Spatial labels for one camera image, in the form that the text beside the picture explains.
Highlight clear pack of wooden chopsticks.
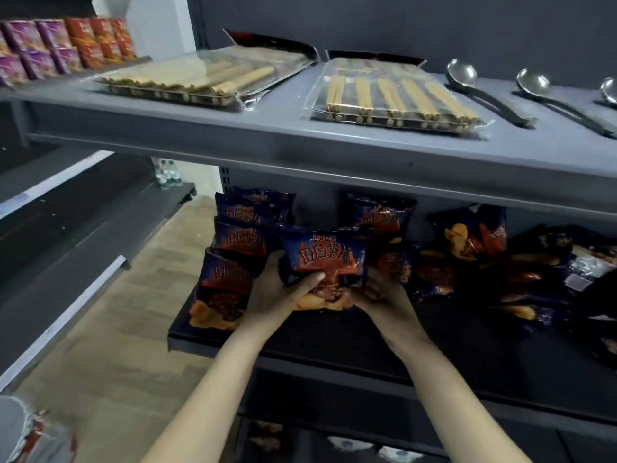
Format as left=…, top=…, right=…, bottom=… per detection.
left=93, top=29, right=322, bottom=112
left=302, top=49, right=496, bottom=141

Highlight dark side shelf unit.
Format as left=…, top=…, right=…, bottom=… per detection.
left=0, top=108, right=197, bottom=392

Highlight black metal shelf board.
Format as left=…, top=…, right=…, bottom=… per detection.
left=167, top=279, right=617, bottom=426

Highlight white packets on low shelf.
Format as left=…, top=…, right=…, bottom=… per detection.
left=327, top=435, right=422, bottom=463

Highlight stack of purple noodle cups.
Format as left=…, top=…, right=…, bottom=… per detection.
left=0, top=19, right=84, bottom=88

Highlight person's left hand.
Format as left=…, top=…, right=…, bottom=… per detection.
left=243, top=250, right=327, bottom=329

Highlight blue potato chip packet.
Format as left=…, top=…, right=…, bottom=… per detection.
left=272, top=223, right=373, bottom=312

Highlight pack of clear water bottles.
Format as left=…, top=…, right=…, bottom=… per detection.
left=154, top=159, right=184, bottom=191

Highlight person's right forearm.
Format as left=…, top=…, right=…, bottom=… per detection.
left=383, top=330, right=532, bottom=463

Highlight grey metal shelf board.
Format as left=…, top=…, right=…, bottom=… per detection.
left=0, top=47, right=617, bottom=218

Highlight person's left forearm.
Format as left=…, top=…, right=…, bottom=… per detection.
left=141, top=311, right=290, bottom=463

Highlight stack of red noodle cups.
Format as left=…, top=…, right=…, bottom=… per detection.
left=65, top=16, right=139, bottom=71

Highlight person's right hand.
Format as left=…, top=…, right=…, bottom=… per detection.
left=347, top=268, right=428, bottom=353

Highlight white red printed packet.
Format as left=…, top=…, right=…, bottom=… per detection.
left=0, top=395, right=79, bottom=463

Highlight pile of dark chip bags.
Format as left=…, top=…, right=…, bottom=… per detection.
left=188, top=187, right=617, bottom=368

